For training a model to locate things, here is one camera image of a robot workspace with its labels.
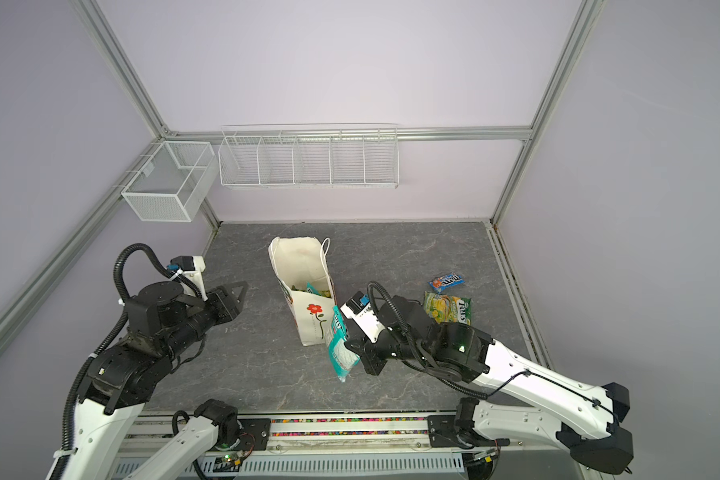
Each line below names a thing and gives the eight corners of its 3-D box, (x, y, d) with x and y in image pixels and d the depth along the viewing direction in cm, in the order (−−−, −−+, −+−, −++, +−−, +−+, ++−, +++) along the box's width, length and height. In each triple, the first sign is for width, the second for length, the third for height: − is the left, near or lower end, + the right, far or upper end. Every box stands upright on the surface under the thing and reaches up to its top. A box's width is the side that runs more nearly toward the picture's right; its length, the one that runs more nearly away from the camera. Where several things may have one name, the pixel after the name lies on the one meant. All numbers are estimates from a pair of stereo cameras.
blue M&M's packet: (436, 294, 101) (438, 290, 99) (429, 284, 104) (430, 279, 102) (461, 282, 104) (462, 278, 102) (453, 273, 107) (454, 268, 105)
